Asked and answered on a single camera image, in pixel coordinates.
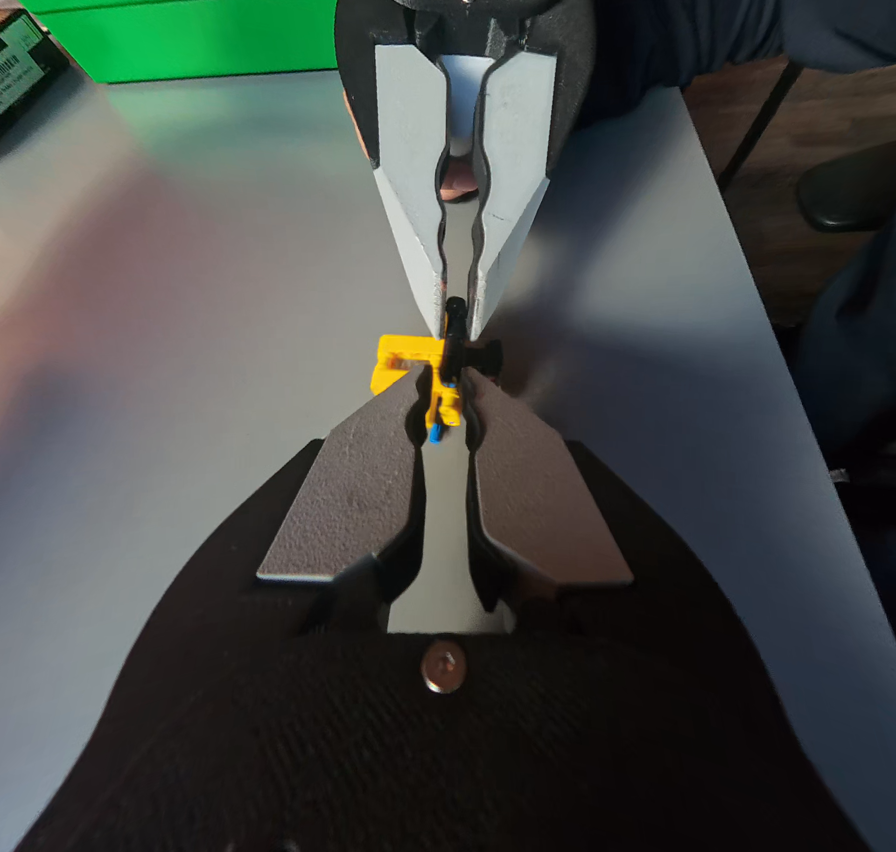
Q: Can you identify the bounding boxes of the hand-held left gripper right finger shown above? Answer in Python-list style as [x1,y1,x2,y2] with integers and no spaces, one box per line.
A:
[462,366,635,613]

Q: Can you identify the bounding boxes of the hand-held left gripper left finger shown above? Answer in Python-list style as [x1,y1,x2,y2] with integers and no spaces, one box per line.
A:
[256,364,429,601]

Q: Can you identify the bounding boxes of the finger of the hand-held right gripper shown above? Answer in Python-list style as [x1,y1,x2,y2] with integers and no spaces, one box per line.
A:
[374,43,452,341]
[468,49,559,343]

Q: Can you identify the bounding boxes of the yellow black lego assembly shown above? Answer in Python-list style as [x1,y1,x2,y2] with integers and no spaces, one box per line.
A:
[370,334,505,446]

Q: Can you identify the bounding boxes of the black lego axle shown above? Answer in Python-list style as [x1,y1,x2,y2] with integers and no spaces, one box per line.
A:
[441,297,470,385]

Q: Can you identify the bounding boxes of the person's right forearm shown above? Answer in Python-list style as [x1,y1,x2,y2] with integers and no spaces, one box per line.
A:
[581,0,896,128]

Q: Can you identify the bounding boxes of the black cardboard lego box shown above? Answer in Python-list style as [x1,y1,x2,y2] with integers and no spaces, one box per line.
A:
[0,0,70,132]

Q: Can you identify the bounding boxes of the person's right hand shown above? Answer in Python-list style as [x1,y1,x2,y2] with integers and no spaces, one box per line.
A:
[440,154,483,203]

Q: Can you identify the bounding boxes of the black table leg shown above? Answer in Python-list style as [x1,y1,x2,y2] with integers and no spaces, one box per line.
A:
[717,61,804,189]

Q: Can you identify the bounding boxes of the green plastic bin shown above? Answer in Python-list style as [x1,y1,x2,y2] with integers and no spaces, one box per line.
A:
[0,0,344,85]

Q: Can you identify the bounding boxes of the black chair armrest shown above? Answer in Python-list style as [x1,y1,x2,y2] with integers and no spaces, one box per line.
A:
[798,148,896,232]

